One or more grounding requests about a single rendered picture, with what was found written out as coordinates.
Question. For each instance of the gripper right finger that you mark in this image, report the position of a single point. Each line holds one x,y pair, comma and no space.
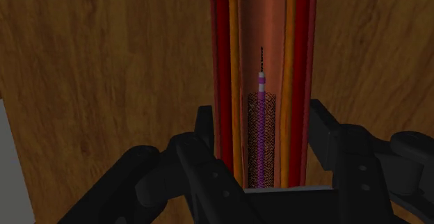
359,162

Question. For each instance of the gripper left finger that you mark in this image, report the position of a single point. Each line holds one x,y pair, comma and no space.
190,169

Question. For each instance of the red cutaway tube model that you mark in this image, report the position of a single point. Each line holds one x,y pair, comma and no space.
264,64

